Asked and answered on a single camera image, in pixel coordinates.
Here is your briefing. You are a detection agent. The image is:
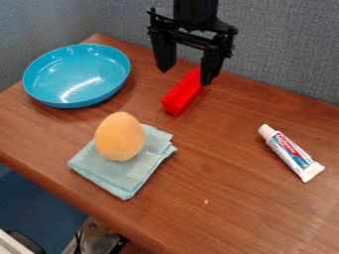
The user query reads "orange egg-shaped object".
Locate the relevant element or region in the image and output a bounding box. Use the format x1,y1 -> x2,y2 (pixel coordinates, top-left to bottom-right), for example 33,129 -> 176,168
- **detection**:
93,112 -> 145,162

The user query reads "red rectangular block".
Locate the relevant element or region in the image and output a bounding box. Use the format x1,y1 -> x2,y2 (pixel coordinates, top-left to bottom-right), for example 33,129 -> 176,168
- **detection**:
161,67 -> 203,116

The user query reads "white toothpaste tube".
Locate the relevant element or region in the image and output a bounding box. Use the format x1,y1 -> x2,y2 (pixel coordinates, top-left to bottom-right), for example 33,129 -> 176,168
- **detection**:
257,124 -> 325,183

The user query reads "light blue folded cloth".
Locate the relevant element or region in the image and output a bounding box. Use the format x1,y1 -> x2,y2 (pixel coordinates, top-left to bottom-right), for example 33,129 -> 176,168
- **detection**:
68,124 -> 177,200

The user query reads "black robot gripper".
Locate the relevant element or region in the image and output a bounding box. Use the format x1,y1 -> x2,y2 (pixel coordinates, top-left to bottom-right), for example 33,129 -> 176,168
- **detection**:
147,0 -> 239,85

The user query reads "black cable under table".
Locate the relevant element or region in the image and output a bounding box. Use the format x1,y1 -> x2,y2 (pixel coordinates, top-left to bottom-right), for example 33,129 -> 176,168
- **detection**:
72,229 -> 85,254

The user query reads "blue plate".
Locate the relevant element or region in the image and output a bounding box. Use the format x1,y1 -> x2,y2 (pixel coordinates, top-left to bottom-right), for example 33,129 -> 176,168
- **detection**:
23,44 -> 131,109

